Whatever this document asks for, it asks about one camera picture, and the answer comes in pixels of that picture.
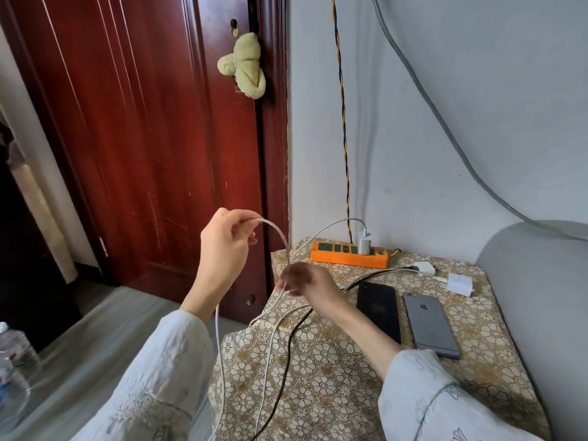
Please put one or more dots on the person's right hand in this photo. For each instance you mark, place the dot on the person's right hand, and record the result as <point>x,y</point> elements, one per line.
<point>317,284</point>

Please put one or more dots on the person's left hand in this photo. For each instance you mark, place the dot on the person's left hand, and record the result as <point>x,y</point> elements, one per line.
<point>220,252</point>

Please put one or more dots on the person's left thumb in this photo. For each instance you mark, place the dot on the person's left thumb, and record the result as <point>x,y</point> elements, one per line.
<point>246,234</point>

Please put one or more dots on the person's right fingers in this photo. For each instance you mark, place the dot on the person's right fingers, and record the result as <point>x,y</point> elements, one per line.
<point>294,277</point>

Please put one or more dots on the person's right forearm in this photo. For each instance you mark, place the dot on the person's right forearm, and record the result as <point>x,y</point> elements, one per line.
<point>367,342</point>

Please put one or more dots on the person's left forearm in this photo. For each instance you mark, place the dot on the person's left forearm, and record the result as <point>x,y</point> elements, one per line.
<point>160,376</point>

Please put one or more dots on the orange power strip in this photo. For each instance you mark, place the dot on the orange power strip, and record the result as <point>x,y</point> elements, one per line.
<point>344,257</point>

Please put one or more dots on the white plugged charger adapter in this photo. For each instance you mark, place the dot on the white plugged charger adapter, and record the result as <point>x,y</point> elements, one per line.
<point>364,243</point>

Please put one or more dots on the black smartphone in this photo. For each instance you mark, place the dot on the black smartphone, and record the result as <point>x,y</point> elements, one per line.
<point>379,312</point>

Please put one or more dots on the floral patterned tablecloth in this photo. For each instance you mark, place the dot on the floral patterned tablecloth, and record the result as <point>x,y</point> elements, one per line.
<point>330,381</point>

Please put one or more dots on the small white charger adapter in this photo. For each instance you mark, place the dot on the small white charger adapter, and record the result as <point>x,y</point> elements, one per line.
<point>425,269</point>

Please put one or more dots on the metal door hinge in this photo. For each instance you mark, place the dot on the metal door hinge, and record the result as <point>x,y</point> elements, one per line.
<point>104,247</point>

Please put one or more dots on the grey smartphone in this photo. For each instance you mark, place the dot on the grey smartphone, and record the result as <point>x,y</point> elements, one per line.
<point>431,326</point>

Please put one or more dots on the red wooden door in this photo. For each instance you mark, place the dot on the red wooden door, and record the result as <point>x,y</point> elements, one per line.
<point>138,133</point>

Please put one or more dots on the white square charger adapter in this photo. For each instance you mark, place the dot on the white square charger adapter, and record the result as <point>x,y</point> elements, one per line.
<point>460,284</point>

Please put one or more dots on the dark furniture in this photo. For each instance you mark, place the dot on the dark furniture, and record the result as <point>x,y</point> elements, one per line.
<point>27,252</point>

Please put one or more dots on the grey upholstered seat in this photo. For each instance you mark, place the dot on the grey upholstered seat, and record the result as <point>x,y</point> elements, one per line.
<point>542,293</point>

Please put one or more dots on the clear plastic water bottle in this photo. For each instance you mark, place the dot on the clear plastic water bottle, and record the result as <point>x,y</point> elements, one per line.
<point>13,376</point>

